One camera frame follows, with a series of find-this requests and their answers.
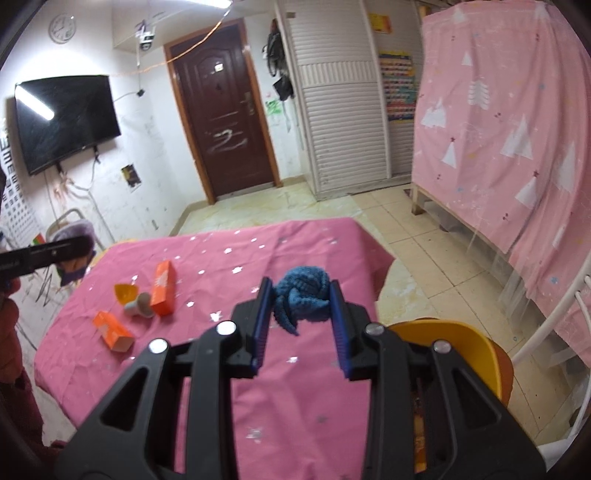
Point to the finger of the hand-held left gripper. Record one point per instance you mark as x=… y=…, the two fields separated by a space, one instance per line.
x=71 y=249

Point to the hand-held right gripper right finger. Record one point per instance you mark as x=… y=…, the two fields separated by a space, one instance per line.
x=339 y=332

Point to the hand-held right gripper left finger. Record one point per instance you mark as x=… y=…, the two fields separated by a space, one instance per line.
x=263 y=323

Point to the blue crocheted toy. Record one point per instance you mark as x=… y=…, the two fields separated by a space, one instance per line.
x=300 y=286

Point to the yellow plastic bin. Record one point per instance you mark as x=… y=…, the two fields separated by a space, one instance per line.
x=443 y=330

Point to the person's left forearm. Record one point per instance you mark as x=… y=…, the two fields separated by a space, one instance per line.
x=14 y=350

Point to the yellow plastic piece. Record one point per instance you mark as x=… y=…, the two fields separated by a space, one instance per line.
x=125 y=293

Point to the eye chart poster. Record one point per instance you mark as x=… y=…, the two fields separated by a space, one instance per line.
x=9 y=194

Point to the pink star tablecloth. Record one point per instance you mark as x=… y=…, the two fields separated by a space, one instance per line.
x=277 y=244

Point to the orange cardboard box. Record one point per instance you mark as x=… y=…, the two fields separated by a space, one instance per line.
x=164 y=290
x=111 y=330

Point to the white tulle bed skirt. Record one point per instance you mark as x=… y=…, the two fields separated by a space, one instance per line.
x=512 y=286

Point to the dark brown door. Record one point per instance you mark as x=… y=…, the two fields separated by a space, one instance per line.
x=221 y=115

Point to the white metal chair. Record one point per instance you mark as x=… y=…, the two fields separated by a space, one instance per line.
x=554 y=318

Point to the white louvered wardrobe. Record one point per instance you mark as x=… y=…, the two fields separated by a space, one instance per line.
x=341 y=115

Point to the hanging black bags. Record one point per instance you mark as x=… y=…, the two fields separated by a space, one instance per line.
x=282 y=85

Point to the colourful chart poster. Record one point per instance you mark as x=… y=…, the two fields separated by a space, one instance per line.
x=397 y=87

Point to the pink tree-print bed curtain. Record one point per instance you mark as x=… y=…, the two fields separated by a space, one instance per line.
x=498 y=115

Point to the yellow orange poster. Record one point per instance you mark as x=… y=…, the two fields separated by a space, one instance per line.
x=379 y=23

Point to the dark wall picture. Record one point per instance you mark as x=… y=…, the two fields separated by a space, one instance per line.
x=130 y=177

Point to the black wall television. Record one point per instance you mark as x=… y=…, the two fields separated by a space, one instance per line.
x=64 y=124

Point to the wooden bed frame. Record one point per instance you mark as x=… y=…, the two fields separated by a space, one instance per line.
x=418 y=203

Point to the round wall clock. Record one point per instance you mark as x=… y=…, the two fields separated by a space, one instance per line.
x=62 y=28

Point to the white security camera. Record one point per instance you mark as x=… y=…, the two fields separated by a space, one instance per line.
x=147 y=37

